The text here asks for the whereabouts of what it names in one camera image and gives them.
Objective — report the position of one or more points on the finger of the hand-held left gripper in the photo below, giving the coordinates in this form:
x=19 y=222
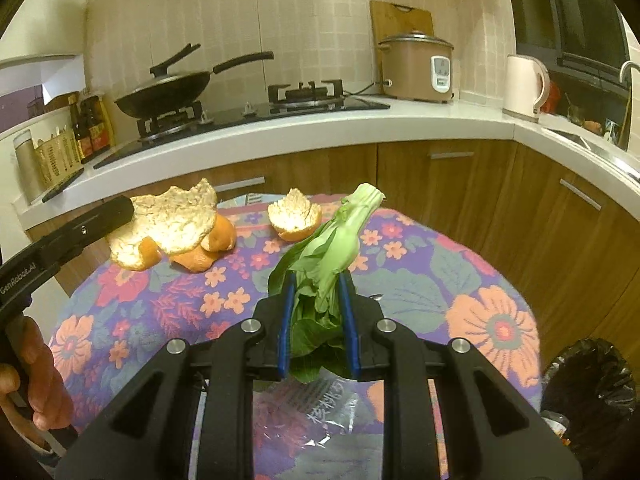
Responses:
x=85 y=230

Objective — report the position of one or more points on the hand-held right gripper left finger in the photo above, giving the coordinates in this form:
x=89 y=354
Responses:
x=284 y=330

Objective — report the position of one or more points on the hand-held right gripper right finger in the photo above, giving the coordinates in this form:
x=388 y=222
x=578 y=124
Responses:
x=349 y=330

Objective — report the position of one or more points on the bok choy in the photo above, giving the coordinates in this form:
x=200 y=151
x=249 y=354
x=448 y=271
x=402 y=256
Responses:
x=335 y=255

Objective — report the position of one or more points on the large orange peel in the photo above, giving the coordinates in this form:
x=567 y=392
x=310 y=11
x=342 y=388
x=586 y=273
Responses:
x=165 y=220

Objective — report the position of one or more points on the black-lined trash bin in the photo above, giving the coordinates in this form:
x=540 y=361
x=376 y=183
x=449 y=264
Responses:
x=590 y=395

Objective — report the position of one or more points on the person's left hand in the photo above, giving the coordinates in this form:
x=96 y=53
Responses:
x=45 y=375

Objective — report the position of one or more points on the clear plastic wrapper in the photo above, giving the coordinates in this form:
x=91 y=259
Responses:
x=320 y=410

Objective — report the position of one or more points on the white canister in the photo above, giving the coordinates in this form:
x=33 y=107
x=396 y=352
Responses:
x=25 y=162

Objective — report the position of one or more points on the dark sauce bottle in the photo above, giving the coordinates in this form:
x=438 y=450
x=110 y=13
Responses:
x=84 y=132
x=101 y=125

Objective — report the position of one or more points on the floral blanket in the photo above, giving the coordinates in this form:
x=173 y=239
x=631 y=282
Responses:
x=450 y=320

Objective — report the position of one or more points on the orange peel chunk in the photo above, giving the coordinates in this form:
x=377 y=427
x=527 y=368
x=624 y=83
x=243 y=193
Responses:
x=210 y=247

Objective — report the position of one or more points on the small orange peel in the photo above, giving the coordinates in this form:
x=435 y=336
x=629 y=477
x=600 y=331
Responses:
x=295 y=217

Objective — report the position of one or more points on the black wok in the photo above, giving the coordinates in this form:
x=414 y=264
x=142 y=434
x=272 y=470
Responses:
x=165 y=92

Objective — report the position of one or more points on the wooden kitchen cabinet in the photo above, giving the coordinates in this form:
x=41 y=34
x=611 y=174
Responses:
x=450 y=185

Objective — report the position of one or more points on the black gas stove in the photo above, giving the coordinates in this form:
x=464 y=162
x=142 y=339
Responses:
x=240 y=115

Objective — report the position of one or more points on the brown rice cooker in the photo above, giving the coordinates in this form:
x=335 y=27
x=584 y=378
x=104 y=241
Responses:
x=420 y=70

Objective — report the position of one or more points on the white electric kettle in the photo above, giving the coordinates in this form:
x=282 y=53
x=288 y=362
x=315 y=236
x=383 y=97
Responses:
x=525 y=87

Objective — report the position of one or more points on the steel sink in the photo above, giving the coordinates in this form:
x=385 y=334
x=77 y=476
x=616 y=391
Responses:
x=590 y=146

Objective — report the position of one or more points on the wooden cutting board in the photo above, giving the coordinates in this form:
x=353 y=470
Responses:
x=400 y=20

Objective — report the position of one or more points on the steel faucet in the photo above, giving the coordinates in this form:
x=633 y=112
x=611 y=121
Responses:
x=627 y=105

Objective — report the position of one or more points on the dark window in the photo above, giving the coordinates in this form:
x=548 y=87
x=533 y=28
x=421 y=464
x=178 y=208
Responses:
x=565 y=10

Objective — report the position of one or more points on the white wall shelf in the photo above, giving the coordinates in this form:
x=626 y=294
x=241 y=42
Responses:
x=40 y=95

